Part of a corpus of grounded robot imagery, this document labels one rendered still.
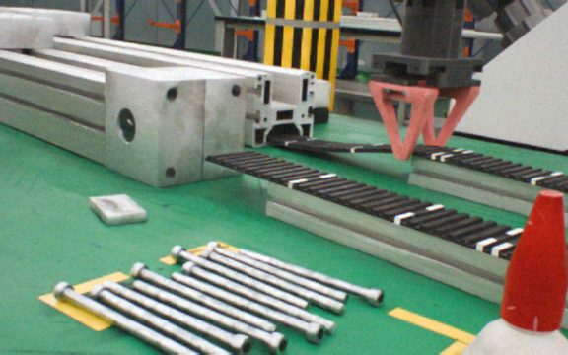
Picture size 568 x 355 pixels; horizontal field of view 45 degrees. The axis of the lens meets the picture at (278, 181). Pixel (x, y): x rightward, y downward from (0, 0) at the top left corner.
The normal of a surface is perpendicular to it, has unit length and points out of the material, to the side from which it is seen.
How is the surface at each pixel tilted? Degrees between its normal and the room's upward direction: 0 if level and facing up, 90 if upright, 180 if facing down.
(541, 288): 90
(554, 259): 77
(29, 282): 0
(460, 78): 90
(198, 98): 90
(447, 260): 90
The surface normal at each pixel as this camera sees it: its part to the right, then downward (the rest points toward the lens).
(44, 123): -0.72, 0.13
